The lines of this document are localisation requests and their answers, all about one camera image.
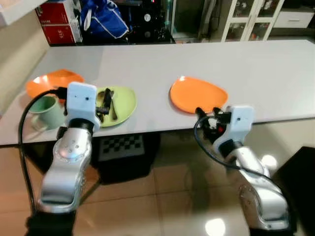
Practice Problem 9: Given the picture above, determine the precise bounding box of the golden spoon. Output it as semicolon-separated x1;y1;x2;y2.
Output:
110;92;119;121

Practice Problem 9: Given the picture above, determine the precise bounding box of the light green plate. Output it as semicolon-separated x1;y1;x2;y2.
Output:
92;86;137;128

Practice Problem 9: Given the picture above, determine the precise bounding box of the orange plate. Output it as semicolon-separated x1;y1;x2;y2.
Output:
25;69;85;99
169;76;229;115

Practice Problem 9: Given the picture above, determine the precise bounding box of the checkerboard calibration sheet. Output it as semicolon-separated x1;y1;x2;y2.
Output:
98;133;146;162

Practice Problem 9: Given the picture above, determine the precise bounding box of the green mug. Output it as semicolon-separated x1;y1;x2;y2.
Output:
30;95;66;131

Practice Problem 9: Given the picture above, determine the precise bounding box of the black box under table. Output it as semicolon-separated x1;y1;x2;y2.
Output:
88;132;161;186

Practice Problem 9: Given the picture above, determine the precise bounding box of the blue bag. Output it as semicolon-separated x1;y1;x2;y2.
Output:
79;0;130;40

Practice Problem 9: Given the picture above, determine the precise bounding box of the red cardboard box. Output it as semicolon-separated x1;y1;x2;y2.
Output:
35;0;82;46

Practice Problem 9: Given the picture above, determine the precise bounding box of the white glass door cabinet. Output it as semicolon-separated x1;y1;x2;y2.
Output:
221;0;286;43

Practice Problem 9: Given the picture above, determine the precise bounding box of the dark glossy furniture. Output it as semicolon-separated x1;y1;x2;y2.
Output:
272;147;315;236

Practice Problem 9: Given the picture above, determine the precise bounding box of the white drawer unit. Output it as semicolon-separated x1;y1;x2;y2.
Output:
273;10;315;29

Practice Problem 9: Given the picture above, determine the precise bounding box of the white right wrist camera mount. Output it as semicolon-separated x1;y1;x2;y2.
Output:
212;105;255;154

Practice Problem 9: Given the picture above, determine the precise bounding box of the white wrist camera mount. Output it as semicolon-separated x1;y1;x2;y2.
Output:
212;105;255;154
65;82;101;133

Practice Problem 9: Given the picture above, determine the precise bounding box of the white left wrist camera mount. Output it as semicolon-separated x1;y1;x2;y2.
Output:
65;82;101;133

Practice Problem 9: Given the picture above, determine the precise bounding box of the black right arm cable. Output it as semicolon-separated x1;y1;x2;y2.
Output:
193;115;292;198

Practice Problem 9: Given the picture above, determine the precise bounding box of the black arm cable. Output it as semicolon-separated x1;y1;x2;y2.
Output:
18;88;68;213
193;115;292;198

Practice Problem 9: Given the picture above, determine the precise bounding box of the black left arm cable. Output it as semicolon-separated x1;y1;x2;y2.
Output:
18;88;68;213

